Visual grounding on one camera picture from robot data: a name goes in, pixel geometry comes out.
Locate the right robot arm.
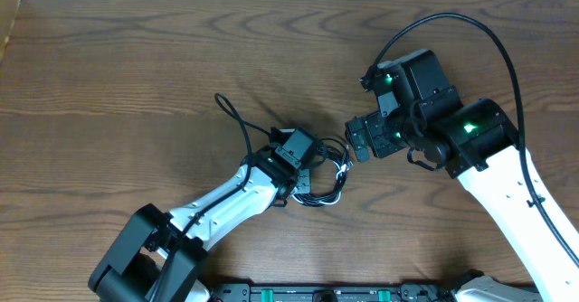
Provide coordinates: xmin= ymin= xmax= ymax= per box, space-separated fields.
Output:
xmin=346 ymin=49 xmax=578 ymax=301

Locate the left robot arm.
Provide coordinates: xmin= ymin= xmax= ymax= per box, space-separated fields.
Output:
xmin=88 ymin=127 xmax=327 ymax=301

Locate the white cable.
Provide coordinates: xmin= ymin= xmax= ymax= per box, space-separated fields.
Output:
xmin=291 ymin=164 xmax=348 ymax=206

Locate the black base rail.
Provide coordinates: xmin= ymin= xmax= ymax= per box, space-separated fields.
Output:
xmin=209 ymin=283 xmax=456 ymax=302

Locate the long black cable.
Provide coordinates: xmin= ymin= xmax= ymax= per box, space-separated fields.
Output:
xmin=291 ymin=137 xmax=354 ymax=208

